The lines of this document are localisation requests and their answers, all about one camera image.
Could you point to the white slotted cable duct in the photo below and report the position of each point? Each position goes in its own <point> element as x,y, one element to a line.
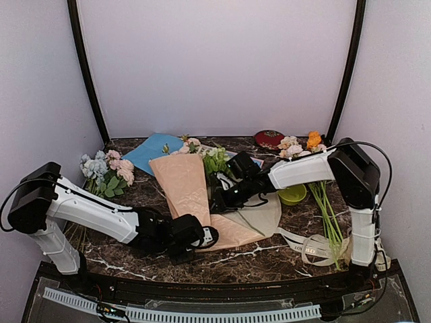
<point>163,311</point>

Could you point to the left pile of fake flowers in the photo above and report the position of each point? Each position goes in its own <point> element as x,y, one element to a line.
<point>107,175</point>

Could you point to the beige pink wrapping paper sheet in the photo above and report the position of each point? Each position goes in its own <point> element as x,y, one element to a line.
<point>182,178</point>

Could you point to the pile of fake flowers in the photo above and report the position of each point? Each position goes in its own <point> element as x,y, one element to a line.
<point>290,148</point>
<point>107,175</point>

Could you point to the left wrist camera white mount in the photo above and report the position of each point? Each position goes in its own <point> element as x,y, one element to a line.
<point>210,238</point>

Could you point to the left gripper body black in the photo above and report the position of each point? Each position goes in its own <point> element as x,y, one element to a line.
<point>172,252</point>

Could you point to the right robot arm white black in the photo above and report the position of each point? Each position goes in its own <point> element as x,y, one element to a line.
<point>356,174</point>

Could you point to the pink rose fake flower stem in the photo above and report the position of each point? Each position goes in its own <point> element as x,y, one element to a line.
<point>190,145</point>

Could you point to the right black frame post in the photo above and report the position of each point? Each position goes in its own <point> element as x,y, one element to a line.
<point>348,70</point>

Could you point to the blue wrapping paper sheet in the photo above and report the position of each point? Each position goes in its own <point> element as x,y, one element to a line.
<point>149,158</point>

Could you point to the black frame post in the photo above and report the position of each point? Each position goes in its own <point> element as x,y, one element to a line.
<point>348,70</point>
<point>86,74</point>

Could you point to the lime green bowl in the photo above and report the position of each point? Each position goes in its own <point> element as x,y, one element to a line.
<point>292,195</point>

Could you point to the left black frame post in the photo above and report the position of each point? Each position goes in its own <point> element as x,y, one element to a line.
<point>86,74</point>

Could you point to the green leafy fake flower bunch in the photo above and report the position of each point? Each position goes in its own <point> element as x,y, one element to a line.
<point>215,160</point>

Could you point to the right pile of fake flowers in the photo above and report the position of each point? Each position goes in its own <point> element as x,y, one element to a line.
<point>290,148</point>

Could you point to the white rose fake flower stem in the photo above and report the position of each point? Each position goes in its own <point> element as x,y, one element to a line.
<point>167,150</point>

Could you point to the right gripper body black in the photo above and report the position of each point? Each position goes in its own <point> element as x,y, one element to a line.
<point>236,199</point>

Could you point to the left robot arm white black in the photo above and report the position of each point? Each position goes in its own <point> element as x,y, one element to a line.
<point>44,196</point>

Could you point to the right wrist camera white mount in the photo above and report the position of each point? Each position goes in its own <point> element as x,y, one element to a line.
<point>240,167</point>

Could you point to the white printed ribbon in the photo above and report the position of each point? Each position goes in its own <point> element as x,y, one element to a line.
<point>315,250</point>

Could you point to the red round embroidered cushion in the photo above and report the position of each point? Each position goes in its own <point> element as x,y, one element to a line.
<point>268,139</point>

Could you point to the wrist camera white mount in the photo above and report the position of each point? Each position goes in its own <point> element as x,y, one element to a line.
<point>210,238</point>
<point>240,167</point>

